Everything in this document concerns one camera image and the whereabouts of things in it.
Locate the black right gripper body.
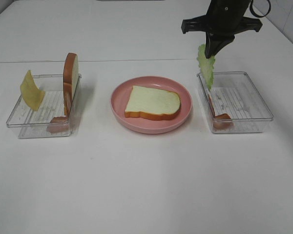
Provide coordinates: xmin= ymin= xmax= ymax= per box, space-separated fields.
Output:
xmin=181 ymin=0 xmax=262 ymax=36

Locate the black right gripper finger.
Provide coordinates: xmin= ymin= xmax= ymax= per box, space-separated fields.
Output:
xmin=216 ymin=35 xmax=235 ymax=53
xmin=205 ymin=33 xmax=222 ymax=59

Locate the green lettuce leaf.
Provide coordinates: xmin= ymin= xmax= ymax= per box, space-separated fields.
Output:
xmin=197 ymin=44 xmax=215 ymax=91

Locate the bacon strip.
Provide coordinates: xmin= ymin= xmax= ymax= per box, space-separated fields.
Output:
xmin=208 ymin=95 xmax=233 ymax=130
xmin=47 ymin=92 xmax=72 ymax=134

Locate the bread slice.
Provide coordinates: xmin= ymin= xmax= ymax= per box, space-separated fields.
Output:
xmin=125 ymin=85 xmax=181 ymax=121
xmin=63 ymin=53 xmax=79 ymax=116

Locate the yellow cheese slice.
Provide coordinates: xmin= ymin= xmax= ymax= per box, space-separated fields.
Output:
xmin=20 ymin=70 xmax=45 ymax=111

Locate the clear right plastic container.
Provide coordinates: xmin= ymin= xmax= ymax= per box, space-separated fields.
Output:
xmin=197 ymin=71 xmax=273 ymax=134

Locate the clear plastic container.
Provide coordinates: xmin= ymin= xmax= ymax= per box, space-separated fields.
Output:
xmin=6 ymin=74 xmax=82 ymax=139
xmin=197 ymin=71 xmax=273 ymax=134

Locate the pink round plate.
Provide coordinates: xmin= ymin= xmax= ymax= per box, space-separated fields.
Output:
xmin=110 ymin=76 xmax=192 ymax=134

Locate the clear left plastic container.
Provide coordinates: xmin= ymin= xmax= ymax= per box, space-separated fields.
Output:
xmin=6 ymin=74 xmax=82 ymax=139

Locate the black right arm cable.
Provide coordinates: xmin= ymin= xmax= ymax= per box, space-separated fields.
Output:
xmin=249 ymin=0 xmax=272 ymax=19

